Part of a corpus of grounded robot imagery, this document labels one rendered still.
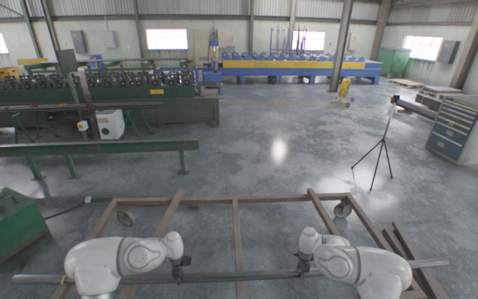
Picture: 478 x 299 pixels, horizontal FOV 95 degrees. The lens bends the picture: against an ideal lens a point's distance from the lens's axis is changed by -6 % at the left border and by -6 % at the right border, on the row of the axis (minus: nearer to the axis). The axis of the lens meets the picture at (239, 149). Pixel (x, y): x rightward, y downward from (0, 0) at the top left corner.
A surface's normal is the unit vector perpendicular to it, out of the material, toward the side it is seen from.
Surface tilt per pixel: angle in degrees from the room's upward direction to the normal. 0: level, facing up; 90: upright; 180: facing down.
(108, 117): 90
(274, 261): 0
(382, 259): 11
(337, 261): 53
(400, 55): 94
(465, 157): 90
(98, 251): 24
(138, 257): 44
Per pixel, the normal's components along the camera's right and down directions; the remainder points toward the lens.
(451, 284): 0.01, -0.89
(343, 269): -0.35, -0.28
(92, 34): 0.11, 0.46
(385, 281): -0.11, -0.36
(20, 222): 0.92, 0.18
